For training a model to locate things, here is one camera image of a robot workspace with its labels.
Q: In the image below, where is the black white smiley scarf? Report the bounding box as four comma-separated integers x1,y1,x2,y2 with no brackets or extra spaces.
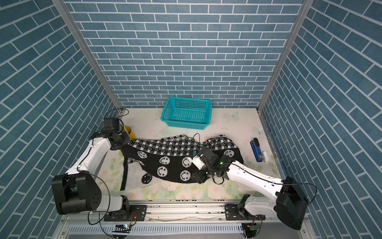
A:
120,134,244,191

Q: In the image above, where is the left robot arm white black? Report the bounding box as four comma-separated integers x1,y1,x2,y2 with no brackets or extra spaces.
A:
51,131,132,222

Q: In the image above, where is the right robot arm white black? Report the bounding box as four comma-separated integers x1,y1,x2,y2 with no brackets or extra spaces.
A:
189,155,309,230

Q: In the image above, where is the teal plastic mesh basket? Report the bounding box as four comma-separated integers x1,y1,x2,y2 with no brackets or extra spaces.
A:
161,97,212,130

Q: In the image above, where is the yellow pencil cup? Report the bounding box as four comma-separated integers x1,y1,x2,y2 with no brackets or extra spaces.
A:
124,126,136,139

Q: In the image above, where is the floral table mat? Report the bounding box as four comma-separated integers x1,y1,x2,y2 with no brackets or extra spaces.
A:
96,108,282,201

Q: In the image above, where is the small white eraser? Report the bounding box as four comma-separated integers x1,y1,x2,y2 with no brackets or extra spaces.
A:
263,151,270,162

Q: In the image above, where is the green circuit board right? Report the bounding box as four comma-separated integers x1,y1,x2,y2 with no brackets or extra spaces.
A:
246,224,262,231

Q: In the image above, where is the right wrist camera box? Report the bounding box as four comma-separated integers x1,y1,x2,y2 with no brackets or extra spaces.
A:
191,147,220,170

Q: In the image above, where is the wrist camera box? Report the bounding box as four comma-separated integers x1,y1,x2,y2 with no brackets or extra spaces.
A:
191,147,220,170
102,118,120,131

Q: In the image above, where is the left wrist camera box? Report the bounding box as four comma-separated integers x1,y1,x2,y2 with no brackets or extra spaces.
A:
102,118,120,131

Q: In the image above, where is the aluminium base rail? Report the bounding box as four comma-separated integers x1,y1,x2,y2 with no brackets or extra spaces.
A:
64,199,308,225

